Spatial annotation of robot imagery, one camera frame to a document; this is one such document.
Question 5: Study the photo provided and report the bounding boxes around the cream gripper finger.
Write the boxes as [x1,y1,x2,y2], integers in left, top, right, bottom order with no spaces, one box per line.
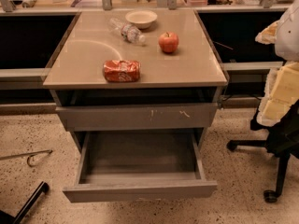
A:
[257,62,299,127]
[255,21,278,45]

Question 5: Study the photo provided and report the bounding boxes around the red crushed coke can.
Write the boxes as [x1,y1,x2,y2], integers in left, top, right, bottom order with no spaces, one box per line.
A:
[102,60,141,82]

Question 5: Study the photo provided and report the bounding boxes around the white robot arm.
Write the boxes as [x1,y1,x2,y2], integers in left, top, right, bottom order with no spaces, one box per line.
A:
[255,0,299,127]

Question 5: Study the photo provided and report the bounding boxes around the closed grey top drawer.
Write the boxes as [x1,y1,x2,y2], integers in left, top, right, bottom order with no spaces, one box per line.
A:
[56,103,217,132]

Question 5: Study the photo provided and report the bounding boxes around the grey drawer cabinet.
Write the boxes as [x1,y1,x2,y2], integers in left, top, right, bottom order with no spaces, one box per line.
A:
[44,9,227,203]

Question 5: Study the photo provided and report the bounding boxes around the open grey middle drawer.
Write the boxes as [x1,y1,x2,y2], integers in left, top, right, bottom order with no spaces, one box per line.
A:
[64,129,217,203]

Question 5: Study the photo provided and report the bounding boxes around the black office chair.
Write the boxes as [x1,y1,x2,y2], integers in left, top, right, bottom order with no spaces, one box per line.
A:
[226,101,299,203]

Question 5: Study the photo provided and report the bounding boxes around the red apple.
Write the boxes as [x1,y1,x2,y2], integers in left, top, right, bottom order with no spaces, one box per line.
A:
[158,32,178,53]

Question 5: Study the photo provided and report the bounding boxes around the white ceramic bowl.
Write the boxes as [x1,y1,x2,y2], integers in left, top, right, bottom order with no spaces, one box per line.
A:
[125,10,157,29]

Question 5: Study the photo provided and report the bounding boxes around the clear plastic water bottle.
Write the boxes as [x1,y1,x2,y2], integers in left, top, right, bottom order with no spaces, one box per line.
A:
[108,18,146,44]

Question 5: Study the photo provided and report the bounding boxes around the metal hook rod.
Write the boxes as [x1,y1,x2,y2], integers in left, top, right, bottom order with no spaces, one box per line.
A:
[0,149,52,167]

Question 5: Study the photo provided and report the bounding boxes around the black chair leg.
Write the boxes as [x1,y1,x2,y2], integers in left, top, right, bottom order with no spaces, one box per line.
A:
[0,181,50,224]

